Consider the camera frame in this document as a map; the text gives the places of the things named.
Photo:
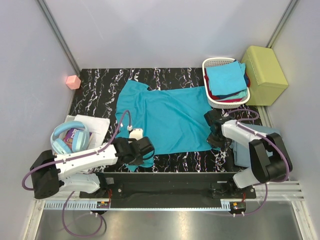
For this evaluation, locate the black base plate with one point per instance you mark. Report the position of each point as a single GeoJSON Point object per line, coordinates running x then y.
{"type": "Point", "coordinates": [112, 177]}

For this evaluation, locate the light blue shirt in basket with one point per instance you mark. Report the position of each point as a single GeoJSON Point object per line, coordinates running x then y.
{"type": "Point", "coordinates": [226, 79]}

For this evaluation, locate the folded grey-blue t shirt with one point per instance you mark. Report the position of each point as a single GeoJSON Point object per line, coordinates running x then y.
{"type": "Point", "coordinates": [242, 153]}

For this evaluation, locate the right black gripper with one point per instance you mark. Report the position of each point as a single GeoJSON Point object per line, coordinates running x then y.
{"type": "Point", "coordinates": [213, 144]}

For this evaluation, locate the red shirt in basket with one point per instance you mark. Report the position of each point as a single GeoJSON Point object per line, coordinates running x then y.
{"type": "Point", "coordinates": [231, 98]}

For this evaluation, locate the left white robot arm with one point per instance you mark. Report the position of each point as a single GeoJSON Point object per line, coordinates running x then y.
{"type": "Point", "coordinates": [51, 174]}

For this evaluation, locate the green storage box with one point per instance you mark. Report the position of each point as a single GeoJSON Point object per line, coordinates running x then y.
{"type": "Point", "coordinates": [267, 80]}

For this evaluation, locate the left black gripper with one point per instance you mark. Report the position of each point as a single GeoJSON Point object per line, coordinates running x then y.
{"type": "Point", "coordinates": [146, 146]}

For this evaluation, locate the white perforated laundry basket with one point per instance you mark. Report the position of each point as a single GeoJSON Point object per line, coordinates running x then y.
{"type": "Point", "coordinates": [219, 61]}

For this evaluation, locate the stack of papers and books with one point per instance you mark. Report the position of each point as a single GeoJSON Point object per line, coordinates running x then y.
{"type": "Point", "coordinates": [98, 127]}

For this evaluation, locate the aluminium rail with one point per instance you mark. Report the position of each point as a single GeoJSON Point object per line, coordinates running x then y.
{"type": "Point", "coordinates": [290, 190]}

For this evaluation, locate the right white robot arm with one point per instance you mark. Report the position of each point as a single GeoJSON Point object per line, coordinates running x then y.
{"type": "Point", "coordinates": [269, 159]}

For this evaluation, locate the pink cube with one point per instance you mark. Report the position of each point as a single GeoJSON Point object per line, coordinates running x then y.
{"type": "Point", "coordinates": [73, 82]}

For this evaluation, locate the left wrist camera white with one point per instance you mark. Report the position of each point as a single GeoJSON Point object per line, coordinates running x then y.
{"type": "Point", "coordinates": [135, 133]}

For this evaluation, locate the light blue headphones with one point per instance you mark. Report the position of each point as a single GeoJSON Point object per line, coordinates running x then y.
{"type": "Point", "coordinates": [70, 137]}

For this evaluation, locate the teal t shirt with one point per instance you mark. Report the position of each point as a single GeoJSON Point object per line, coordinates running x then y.
{"type": "Point", "coordinates": [172, 119]}

